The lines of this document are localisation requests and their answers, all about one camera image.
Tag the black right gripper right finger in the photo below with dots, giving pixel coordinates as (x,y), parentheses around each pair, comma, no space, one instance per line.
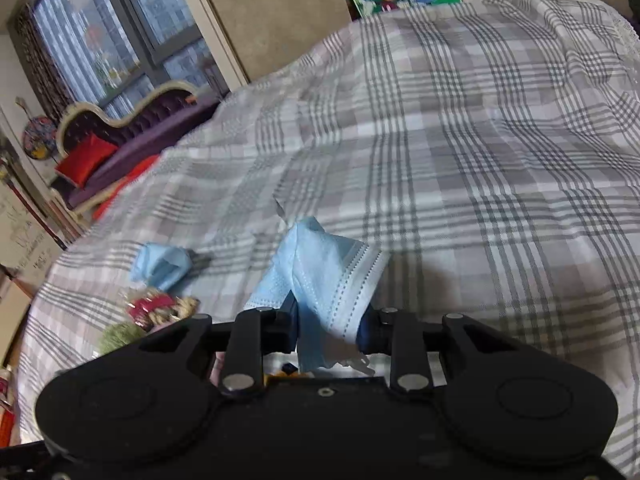
(399,335)

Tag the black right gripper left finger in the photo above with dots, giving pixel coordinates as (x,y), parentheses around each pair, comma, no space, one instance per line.
(255,334)

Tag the light blue face mask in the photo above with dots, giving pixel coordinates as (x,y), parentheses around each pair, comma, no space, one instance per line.
(333,279)

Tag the crumpled blue face mask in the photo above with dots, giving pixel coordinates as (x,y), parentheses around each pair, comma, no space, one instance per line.
(160,266)

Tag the green fuzzy ball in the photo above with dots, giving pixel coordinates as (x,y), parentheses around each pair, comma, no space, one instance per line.
(119,335)

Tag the grey plaid bed cover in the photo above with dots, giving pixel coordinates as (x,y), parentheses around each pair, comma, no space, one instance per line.
(490,148)

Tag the purple chaise sofa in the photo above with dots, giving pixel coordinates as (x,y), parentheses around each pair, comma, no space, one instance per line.
(157,122)

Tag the red cushion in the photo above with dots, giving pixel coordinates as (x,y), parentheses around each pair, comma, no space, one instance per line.
(78,166)

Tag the round colourful wall ornament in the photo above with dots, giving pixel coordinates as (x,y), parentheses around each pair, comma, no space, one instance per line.
(39,134)

